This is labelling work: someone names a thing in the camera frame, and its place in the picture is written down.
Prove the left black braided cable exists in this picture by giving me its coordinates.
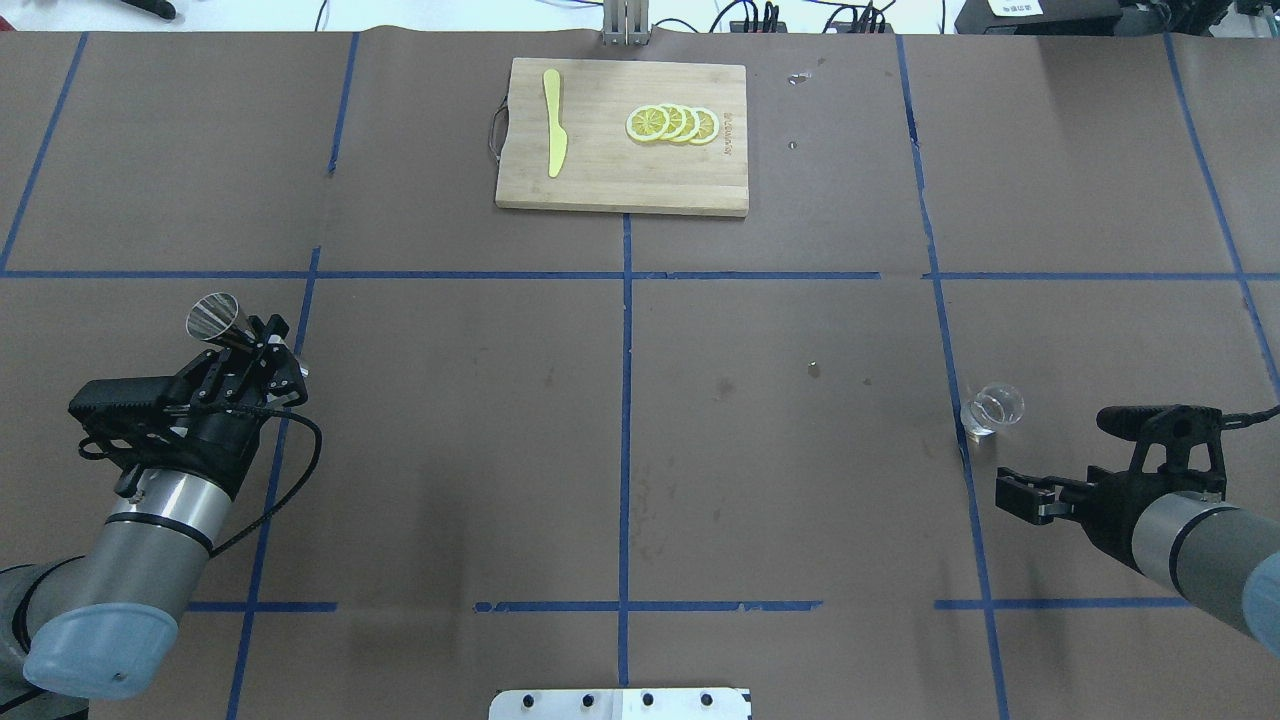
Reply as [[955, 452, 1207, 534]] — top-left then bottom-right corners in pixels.
[[207, 405, 324, 559]]

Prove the brown paper table cover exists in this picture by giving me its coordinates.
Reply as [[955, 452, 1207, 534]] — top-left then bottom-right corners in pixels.
[[3, 27, 1277, 719]]

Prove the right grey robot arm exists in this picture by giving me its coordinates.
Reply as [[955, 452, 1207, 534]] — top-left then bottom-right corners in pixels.
[[995, 466, 1279, 656]]

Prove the front lemon slice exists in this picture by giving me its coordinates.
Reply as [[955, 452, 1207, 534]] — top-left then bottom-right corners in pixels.
[[625, 104, 669, 143]]

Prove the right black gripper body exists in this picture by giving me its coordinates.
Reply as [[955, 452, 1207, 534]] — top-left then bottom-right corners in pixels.
[[1060, 439, 1226, 561]]

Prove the aluminium frame post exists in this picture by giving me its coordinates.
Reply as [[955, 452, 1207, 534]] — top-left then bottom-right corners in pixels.
[[600, 0, 652, 47]]

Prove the clear glass cup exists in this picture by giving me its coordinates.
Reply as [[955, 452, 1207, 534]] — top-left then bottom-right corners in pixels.
[[960, 383, 1027, 439]]

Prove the yellow plastic knife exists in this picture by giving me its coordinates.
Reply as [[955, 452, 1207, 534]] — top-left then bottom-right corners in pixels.
[[541, 68, 570, 179]]

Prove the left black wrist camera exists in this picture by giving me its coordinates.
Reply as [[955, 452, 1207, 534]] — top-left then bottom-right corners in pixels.
[[67, 375, 189, 445]]

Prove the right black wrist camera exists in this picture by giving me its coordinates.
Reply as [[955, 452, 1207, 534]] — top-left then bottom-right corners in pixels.
[[1094, 404, 1224, 445]]

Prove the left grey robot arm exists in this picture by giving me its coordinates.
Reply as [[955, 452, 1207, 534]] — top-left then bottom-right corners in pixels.
[[3, 306, 308, 719]]

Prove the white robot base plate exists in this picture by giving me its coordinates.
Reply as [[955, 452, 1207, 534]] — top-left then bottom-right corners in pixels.
[[488, 687, 753, 719]]

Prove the steel double jigger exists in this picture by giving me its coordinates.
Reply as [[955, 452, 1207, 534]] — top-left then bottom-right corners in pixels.
[[186, 292, 253, 363]]

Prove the black box with label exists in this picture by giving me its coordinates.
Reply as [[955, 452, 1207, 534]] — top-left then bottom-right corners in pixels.
[[954, 1, 1123, 36]]

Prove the rear lemon slice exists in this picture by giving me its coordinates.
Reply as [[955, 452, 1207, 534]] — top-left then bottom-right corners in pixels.
[[687, 108, 721, 146]]

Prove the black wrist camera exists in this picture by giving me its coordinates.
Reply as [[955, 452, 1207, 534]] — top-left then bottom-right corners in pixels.
[[67, 375, 189, 445], [1094, 404, 1224, 445]]

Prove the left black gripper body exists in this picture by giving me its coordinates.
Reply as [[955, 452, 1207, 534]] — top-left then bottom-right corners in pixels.
[[125, 350, 275, 498]]

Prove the bamboo cutting board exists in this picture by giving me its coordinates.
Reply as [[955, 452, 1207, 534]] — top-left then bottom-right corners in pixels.
[[495, 56, 750, 218]]

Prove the lemon slice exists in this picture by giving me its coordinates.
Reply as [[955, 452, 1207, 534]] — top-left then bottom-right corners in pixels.
[[672, 106, 701, 143], [660, 102, 692, 142], [625, 104, 669, 143], [687, 108, 721, 146]]

